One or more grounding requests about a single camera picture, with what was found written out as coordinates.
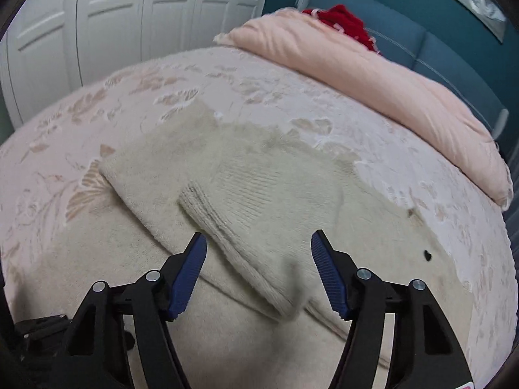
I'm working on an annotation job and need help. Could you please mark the red fabric item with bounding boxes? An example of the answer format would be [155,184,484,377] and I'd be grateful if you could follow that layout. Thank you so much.
[303,5,380,53]

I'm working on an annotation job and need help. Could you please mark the pink butterfly bedspread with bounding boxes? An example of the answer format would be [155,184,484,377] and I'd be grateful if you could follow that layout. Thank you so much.
[1,47,517,388]

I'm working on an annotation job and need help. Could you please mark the white wardrobe doors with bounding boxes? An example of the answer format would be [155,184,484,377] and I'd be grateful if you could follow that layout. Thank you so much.
[1,0,265,127]

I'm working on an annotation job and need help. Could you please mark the blue upholstered headboard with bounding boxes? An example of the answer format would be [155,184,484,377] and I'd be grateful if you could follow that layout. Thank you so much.
[296,0,508,140]

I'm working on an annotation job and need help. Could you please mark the pink folded quilt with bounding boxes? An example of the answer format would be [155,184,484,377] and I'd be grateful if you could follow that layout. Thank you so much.
[213,8,514,210]

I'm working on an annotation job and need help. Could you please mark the cream knitted sweater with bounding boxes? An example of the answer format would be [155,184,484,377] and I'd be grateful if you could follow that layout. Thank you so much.
[26,102,472,388]

